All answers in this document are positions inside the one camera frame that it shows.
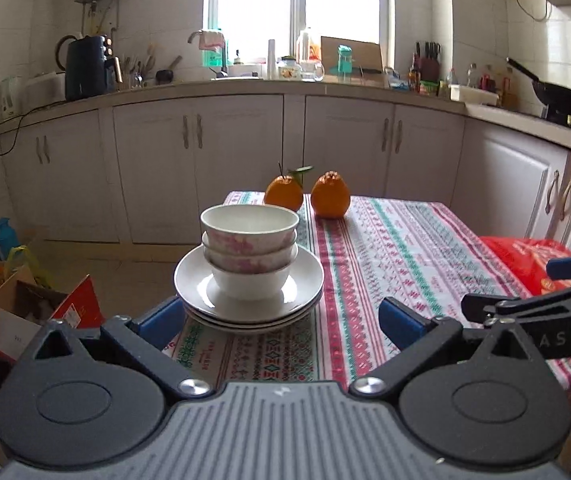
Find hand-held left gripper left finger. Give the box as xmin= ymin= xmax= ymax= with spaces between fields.
xmin=19 ymin=296 xmax=215 ymax=402

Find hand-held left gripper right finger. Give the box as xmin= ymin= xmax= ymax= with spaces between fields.
xmin=348 ymin=296 xmax=546 ymax=402

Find white plate with flower print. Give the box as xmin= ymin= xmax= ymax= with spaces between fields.
xmin=184 ymin=307 xmax=317 ymax=335
xmin=177 ymin=300 xmax=323 ymax=329
xmin=174 ymin=242 xmax=325 ymax=322

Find white bowl pink flower print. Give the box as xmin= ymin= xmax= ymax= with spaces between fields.
xmin=200 ymin=204 xmax=299 ymax=257
xmin=205 ymin=255 xmax=294 ymax=302
xmin=202 ymin=232 xmax=298 ymax=275

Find red plastic bag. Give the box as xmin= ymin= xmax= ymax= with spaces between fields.
xmin=480 ymin=236 xmax=571 ymax=307

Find patterned striped tablecloth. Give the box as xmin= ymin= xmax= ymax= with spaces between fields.
xmin=165 ymin=190 xmax=571 ymax=397

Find red cardboard box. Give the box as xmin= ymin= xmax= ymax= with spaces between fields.
xmin=48 ymin=275 xmax=106 ymax=332

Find yellow-green bag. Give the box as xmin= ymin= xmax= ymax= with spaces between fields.
xmin=5 ymin=245 xmax=52 ymax=289

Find bumpy orange without leaf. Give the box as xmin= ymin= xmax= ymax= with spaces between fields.
xmin=311 ymin=171 xmax=351 ymax=219

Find brown cardboard box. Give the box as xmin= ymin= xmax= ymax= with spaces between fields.
xmin=0 ymin=265 xmax=67 ymax=362

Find black wok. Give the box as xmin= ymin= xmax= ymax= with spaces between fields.
xmin=506 ymin=57 xmax=571 ymax=119

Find white kitchen cabinets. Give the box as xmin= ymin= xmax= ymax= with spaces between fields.
xmin=0 ymin=80 xmax=571 ymax=266

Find blue thermos bottle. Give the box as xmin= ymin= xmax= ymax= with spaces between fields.
xmin=0 ymin=217 xmax=22 ymax=262

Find orange with green leaf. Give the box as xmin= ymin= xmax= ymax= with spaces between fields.
xmin=264 ymin=162 xmax=314 ymax=213

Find white plastic tray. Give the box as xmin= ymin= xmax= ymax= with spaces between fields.
xmin=449 ymin=84 xmax=499 ymax=106

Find small black pot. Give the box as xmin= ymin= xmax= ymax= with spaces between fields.
xmin=155 ymin=55 xmax=184 ymax=86

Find knife block with knives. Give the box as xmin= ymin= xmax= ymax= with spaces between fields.
xmin=415 ymin=41 xmax=441 ymax=84

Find utensil holder with utensils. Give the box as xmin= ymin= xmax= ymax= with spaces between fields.
xmin=115 ymin=45 xmax=157 ymax=90

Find teal water bottle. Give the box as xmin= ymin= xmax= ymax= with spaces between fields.
xmin=338 ymin=45 xmax=355 ymax=81

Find glass mug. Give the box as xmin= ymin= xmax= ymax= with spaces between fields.
xmin=299 ymin=59 xmax=325 ymax=83

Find metal kitchen faucet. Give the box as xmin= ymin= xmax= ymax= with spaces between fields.
xmin=188 ymin=30 xmax=229 ymax=79

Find white electric kettle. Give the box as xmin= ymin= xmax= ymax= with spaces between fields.
xmin=0 ymin=76 xmax=21 ymax=119

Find brown cardboard sheet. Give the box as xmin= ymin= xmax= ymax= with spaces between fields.
xmin=320 ymin=36 xmax=384 ymax=75

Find glass jar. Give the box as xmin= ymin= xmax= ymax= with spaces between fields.
xmin=278 ymin=56 xmax=303 ymax=81

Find pink cloth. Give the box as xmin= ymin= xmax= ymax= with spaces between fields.
xmin=200 ymin=30 xmax=227 ymax=52

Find cooking oil bottle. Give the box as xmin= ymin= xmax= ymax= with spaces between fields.
xmin=296 ymin=27 xmax=323 ymax=61

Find kitchen window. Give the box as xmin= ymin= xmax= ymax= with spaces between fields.
xmin=204 ymin=0 xmax=395 ymax=62

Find black power cable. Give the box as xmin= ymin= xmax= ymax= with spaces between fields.
xmin=0 ymin=104 xmax=68 ymax=159

